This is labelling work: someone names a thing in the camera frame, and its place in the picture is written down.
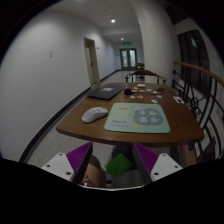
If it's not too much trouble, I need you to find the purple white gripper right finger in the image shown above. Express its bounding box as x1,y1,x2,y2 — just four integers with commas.
133,143,182,184

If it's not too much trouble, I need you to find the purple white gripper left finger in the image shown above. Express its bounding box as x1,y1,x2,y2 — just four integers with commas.
42,142,93,184

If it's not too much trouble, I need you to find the green patterned mouse pad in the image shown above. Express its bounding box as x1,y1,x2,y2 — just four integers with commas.
104,103,170,134

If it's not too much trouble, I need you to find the white computer mouse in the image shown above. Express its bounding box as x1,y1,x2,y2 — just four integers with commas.
82,107,108,123

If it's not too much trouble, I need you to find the green object under table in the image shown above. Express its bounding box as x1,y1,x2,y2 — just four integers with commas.
104,154,132,178

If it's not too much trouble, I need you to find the wooden table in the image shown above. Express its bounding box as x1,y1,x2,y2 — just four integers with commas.
56,83,204,147

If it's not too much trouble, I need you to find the white card on table edge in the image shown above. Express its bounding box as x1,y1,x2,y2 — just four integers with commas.
173,96,184,104

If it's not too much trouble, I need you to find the small black box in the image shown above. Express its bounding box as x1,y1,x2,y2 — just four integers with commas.
124,88,132,95

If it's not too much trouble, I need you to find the dark closed laptop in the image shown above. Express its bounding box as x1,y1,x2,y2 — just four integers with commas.
87,85,125,100

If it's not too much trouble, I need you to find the curved railing with wooden handrail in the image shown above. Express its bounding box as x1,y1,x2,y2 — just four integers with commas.
172,61,224,162

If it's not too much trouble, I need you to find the double glass exit door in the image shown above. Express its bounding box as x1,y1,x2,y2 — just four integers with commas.
120,48,137,70

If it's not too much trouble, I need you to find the side doorway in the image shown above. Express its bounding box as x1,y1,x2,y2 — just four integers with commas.
84,38,100,85

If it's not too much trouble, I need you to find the dark window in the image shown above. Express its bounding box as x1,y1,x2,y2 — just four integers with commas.
178,30,211,93

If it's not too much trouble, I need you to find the green exit sign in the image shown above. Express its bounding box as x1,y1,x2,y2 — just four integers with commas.
123,42,131,46

